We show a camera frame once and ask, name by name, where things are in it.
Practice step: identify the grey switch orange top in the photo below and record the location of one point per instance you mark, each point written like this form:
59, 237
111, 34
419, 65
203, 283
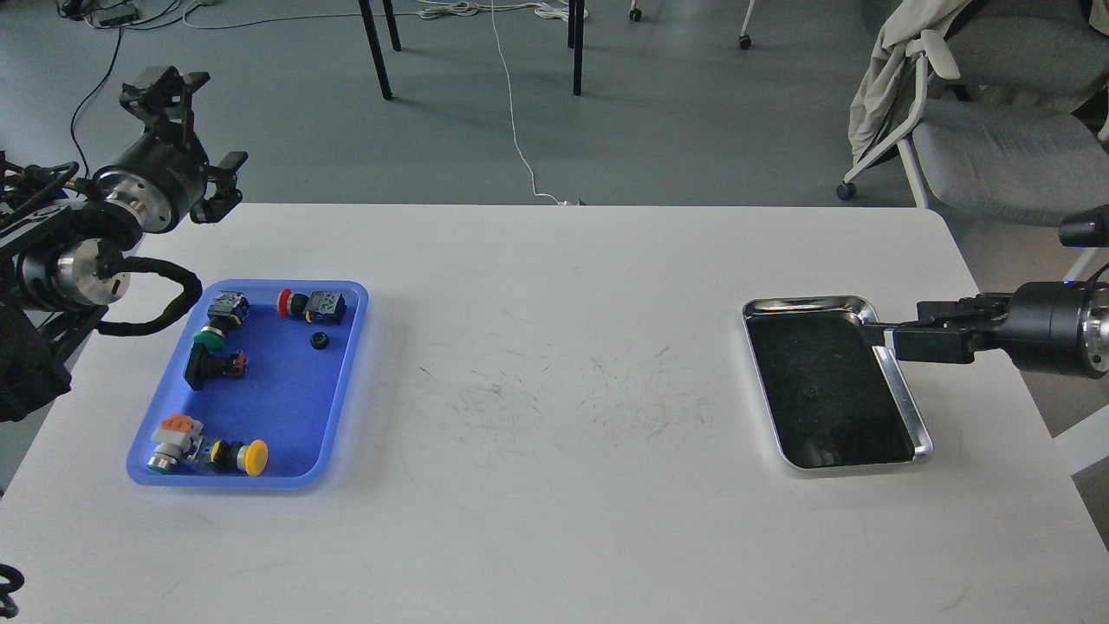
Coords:
177, 440

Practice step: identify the black power strip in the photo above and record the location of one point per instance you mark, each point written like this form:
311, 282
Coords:
99, 14

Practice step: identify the red emergency push button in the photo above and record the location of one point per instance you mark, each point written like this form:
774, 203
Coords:
319, 307

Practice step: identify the yellow mushroom push button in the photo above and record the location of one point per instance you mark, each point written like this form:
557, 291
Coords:
227, 457

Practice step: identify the stainless steel tray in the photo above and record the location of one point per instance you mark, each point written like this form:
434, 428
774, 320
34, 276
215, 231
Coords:
865, 417

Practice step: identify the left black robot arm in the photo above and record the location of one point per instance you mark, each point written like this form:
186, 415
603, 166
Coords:
68, 240

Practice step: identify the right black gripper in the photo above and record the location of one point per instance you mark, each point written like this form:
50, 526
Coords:
1040, 327

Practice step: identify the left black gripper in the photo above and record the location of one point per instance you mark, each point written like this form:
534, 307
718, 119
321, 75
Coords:
162, 176

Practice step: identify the beige jacket on chair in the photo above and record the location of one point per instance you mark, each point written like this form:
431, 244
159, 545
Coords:
879, 87

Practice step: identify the blue plastic tray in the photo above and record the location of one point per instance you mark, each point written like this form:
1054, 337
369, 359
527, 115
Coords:
290, 397

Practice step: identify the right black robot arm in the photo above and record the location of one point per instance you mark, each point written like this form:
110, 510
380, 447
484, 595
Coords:
1082, 230

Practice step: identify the black table leg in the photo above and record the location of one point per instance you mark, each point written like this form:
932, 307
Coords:
576, 16
374, 42

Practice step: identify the black table leg right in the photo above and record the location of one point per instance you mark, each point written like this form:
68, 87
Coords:
576, 16

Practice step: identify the black selector switch red terminals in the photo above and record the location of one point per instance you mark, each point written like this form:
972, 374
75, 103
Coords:
203, 365

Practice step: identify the grey office chair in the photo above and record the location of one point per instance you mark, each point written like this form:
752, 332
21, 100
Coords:
984, 118

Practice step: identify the black table leg left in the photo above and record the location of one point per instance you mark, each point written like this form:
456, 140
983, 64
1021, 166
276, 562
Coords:
374, 42

